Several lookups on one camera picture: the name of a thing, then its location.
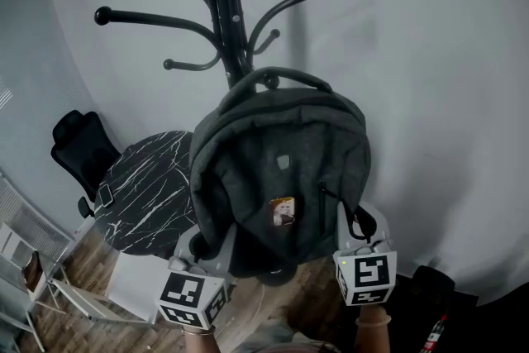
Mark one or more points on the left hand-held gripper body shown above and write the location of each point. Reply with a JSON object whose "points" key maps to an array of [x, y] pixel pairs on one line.
{"points": [[182, 293]]}

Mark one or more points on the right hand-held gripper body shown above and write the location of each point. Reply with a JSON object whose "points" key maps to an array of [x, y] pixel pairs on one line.
{"points": [[368, 273]]}

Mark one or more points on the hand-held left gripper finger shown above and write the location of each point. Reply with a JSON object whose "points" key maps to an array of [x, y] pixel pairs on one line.
{"points": [[227, 256], [184, 244]]}

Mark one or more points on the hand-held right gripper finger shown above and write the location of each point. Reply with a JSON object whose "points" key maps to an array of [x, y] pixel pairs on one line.
{"points": [[345, 231], [382, 225]]}

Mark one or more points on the dark grey backpack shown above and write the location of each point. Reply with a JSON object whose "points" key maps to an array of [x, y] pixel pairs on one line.
{"points": [[281, 161]]}

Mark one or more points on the black coat stand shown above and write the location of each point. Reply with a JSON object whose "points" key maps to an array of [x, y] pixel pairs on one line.
{"points": [[225, 12]]}

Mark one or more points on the person's right forearm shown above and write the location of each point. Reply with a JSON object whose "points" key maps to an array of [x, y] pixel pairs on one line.
{"points": [[374, 339]]}

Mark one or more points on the person's left forearm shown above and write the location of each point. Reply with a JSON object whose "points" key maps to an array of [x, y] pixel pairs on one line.
{"points": [[200, 343]]}

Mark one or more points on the white shelf rack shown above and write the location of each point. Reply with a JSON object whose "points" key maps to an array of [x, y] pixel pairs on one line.
{"points": [[12, 248]]}

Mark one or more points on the white folding chair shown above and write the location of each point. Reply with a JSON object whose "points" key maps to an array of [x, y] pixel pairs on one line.
{"points": [[132, 281]]}

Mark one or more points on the black padded office chair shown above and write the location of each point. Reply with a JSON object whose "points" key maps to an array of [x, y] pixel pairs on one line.
{"points": [[405, 310]]}

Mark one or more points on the black marble round table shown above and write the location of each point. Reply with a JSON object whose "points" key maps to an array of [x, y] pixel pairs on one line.
{"points": [[144, 194]]}

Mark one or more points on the person's legs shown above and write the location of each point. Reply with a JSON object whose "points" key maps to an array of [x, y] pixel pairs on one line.
{"points": [[273, 332]]}

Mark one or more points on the plastic bottle with red label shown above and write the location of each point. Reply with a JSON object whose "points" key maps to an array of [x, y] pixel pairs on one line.
{"points": [[434, 337]]}

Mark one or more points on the smartphone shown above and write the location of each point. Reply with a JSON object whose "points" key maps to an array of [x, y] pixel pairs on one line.
{"points": [[105, 195]]}

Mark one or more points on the person's top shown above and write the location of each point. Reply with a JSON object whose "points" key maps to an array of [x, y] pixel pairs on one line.
{"points": [[297, 348]]}

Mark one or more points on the black mesh office chair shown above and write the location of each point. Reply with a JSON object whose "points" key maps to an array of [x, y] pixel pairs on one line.
{"points": [[82, 149]]}

